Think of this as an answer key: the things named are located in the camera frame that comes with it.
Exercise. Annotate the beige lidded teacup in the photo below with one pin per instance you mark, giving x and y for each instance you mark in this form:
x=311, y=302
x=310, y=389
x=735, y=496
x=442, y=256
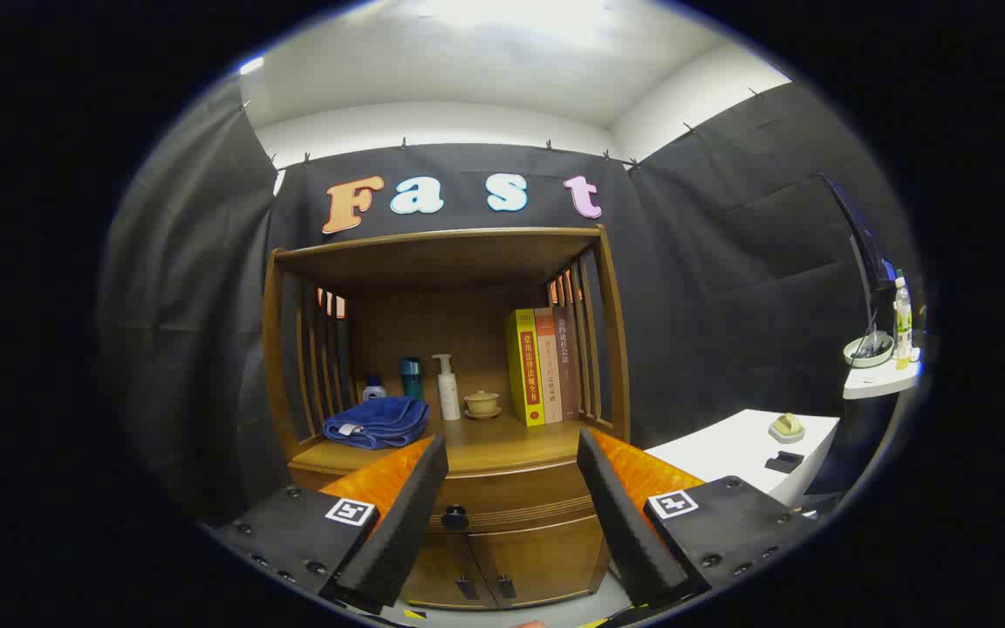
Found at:
x=481, y=404

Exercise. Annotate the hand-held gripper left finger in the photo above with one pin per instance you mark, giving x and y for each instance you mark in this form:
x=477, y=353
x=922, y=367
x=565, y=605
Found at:
x=406, y=523

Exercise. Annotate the yellow book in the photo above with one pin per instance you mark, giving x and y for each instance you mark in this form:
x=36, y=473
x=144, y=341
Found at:
x=527, y=366

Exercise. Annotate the wooden cabinet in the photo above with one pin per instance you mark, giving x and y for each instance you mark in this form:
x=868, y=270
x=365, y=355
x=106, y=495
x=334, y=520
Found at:
x=433, y=262

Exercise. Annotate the wooden cabinet door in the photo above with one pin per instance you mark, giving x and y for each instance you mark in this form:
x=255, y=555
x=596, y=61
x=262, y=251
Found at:
x=437, y=567
x=555, y=558

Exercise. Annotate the small white blue-capped bottle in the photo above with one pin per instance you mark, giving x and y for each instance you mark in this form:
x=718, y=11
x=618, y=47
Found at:
x=373, y=391

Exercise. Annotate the black drawer knob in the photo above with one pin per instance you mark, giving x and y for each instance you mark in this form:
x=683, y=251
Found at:
x=455, y=516

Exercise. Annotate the white pump bottle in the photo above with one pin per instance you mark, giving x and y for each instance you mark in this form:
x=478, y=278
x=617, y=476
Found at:
x=448, y=397

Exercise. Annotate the small flat black object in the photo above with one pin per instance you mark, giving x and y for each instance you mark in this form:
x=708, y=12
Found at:
x=784, y=462

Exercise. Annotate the brown book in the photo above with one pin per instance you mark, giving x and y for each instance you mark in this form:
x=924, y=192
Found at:
x=565, y=366

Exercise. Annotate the orange beige book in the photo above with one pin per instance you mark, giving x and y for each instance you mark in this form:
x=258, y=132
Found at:
x=548, y=366

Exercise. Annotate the white round shelf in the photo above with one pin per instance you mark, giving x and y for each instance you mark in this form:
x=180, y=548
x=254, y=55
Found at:
x=878, y=382

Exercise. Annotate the small pale green object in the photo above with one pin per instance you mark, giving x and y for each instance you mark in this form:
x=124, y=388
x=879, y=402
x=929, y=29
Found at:
x=787, y=427

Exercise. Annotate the wooden drawer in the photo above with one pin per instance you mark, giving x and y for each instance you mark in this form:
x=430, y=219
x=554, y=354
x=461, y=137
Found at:
x=511, y=497

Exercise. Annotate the wooden countertop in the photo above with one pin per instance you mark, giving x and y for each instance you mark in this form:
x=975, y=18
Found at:
x=502, y=440

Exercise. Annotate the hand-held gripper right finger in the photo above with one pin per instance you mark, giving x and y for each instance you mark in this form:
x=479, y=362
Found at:
x=620, y=515

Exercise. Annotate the teal bottle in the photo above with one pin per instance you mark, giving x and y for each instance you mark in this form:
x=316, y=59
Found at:
x=411, y=377

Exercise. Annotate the blue folded towel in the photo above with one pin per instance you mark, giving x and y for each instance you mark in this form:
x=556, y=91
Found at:
x=376, y=423

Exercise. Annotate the pale green bowl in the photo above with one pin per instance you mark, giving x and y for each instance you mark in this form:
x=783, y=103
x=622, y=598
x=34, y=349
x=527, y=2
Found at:
x=869, y=353

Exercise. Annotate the green drink bottle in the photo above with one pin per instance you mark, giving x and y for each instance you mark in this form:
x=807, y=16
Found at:
x=903, y=323

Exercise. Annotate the black monitor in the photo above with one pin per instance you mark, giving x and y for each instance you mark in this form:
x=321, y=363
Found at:
x=864, y=244

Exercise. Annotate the white side cabinet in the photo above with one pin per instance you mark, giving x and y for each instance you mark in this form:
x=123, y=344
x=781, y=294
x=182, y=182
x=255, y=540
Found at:
x=729, y=445

